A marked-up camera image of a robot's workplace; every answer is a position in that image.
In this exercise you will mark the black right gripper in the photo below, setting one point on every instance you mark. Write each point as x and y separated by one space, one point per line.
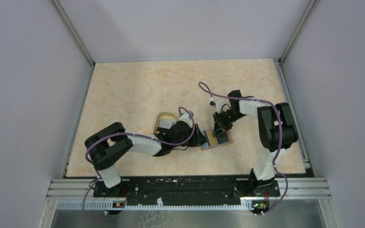
217 128

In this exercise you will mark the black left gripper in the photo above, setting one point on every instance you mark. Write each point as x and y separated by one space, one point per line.
198 138

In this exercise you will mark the gold VIP credit card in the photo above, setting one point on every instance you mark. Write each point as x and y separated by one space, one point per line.
211 140

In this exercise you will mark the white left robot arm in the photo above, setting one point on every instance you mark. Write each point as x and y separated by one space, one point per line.
107 146

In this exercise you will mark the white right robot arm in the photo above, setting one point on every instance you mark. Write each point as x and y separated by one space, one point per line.
276 124

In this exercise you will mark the silver VIP credit card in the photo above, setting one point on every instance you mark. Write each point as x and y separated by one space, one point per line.
166 123

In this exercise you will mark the beige oval tray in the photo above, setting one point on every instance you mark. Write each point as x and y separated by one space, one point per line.
167 115

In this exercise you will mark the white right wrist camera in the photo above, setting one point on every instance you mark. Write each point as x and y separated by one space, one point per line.
218 105

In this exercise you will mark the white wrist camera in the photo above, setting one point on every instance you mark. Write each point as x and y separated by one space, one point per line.
218 105
187 117

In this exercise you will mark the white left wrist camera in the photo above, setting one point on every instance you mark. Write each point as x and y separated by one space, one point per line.
187 117

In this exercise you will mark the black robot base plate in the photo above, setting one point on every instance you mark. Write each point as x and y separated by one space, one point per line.
208 190

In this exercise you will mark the white slotted cable duct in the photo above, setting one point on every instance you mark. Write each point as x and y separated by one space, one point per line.
103 204

